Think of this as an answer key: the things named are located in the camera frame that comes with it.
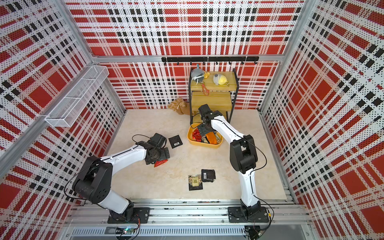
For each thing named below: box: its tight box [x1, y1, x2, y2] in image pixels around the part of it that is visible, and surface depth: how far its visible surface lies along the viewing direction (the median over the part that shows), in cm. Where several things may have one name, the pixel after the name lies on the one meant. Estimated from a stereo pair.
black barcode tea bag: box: [168, 134, 183, 149], surface depth 103 cm
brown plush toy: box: [167, 97, 191, 116], surface depth 116 cm
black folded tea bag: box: [201, 169, 216, 183], surface depth 88 cm
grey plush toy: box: [191, 64, 205, 85], surface depth 88 cm
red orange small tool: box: [201, 83, 210, 96], surface depth 88 cm
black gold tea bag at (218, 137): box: [215, 131, 223, 144], surface depth 103 cm
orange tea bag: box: [206, 131, 218, 144], surface depth 101 cm
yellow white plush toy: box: [212, 73, 230, 87], surface depth 87 cm
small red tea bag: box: [192, 128, 202, 142], surface depth 103 cm
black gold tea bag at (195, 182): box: [188, 174, 203, 191], surface depth 86 cm
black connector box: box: [244, 225, 263, 240], surface depth 70 cm
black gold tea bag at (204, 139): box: [201, 135, 210, 144], surface depth 101 cm
